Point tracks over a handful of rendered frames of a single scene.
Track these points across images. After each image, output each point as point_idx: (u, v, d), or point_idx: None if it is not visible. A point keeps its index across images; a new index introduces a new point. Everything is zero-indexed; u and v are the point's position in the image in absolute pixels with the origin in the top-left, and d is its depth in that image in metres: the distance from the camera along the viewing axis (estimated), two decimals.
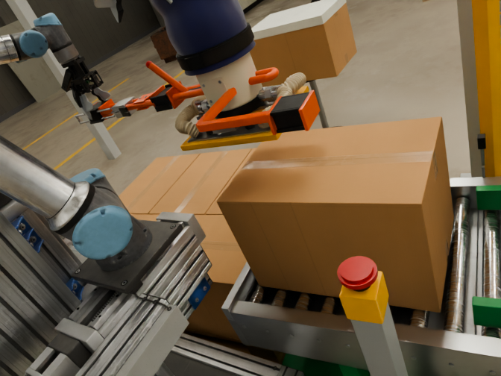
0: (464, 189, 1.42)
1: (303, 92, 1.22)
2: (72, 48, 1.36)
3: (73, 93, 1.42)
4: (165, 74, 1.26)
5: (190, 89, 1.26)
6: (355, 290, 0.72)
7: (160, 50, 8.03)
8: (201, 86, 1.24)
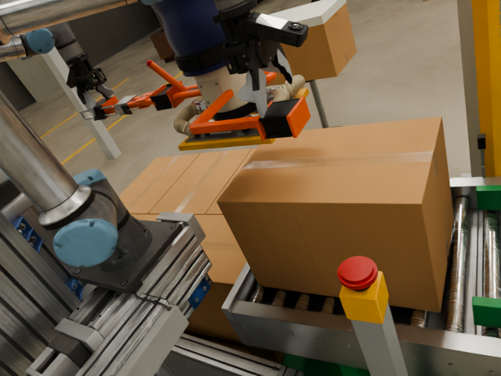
0: (464, 189, 1.42)
1: (302, 94, 1.21)
2: (77, 45, 1.37)
3: (77, 90, 1.44)
4: (165, 74, 1.26)
5: (190, 89, 1.26)
6: (355, 290, 0.72)
7: (160, 50, 8.03)
8: None
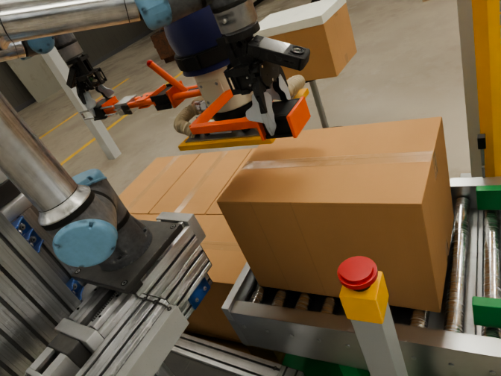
0: (464, 189, 1.42)
1: (302, 94, 1.21)
2: (77, 45, 1.37)
3: (77, 90, 1.44)
4: (165, 74, 1.26)
5: (190, 89, 1.26)
6: (355, 290, 0.72)
7: (160, 50, 8.03)
8: None
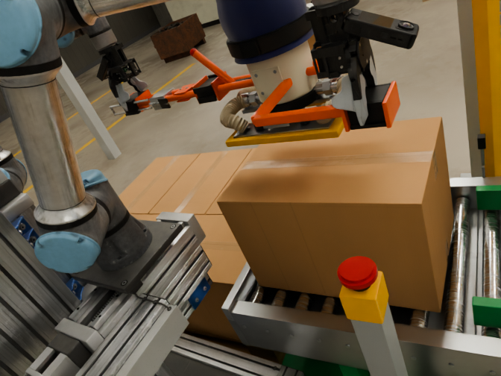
0: (464, 189, 1.42)
1: None
2: (110, 33, 1.27)
3: (109, 82, 1.33)
4: (210, 63, 1.16)
5: (237, 80, 1.15)
6: (355, 290, 0.72)
7: (160, 50, 8.03)
8: (250, 77, 1.13)
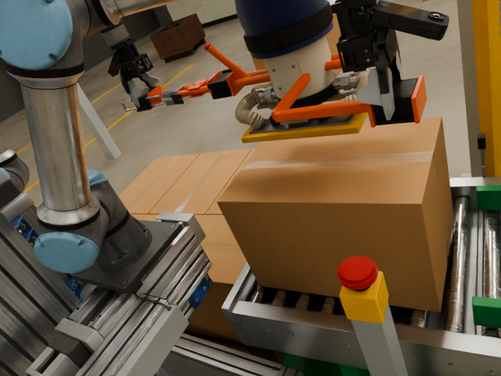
0: (464, 189, 1.42)
1: None
2: (123, 28, 1.25)
3: (121, 77, 1.32)
4: (224, 58, 1.14)
5: (253, 75, 1.14)
6: (355, 290, 0.72)
7: (160, 50, 8.03)
8: (266, 72, 1.12)
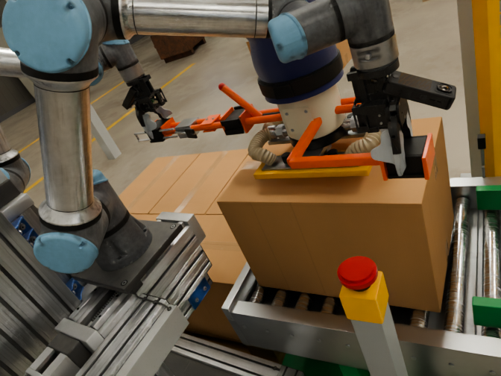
0: (464, 189, 1.42)
1: None
2: (139, 66, 1.30)
3: (136, 112, 1.36)
4: (238, 98, 1.20)
5: (265, 114, 1.19)
6: (355, 290, 0.72)
7: (160, 50, 8.03)
8: (277, 112, 1.17)
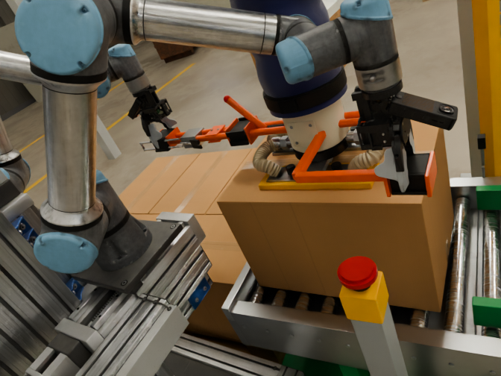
0: (464, 189, 1.42)
1: None
2: (145, 77, 1.32)
3: (142, 122, 1.39)
4: (243, 110, 1.22)
5: (269, 126, 1.21)
6: (355, 290, 0.72)
7: (160, 50, 8.03)
8: (282, 124, 1.19)
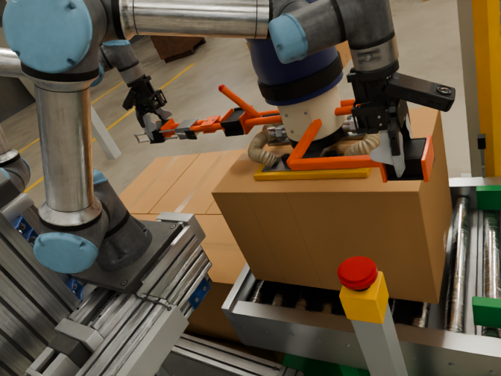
0: (464, 189, 1.42)
1: None
2: (139, 67, 1.31)
3: (136, 113, 1.37)
4: (238, 99, 1.20)
5: (265, 116, 1.19)
6: (355, 290, 0.72)
7: (160, 50, 8.03)
8: (277, 113, 1.17)
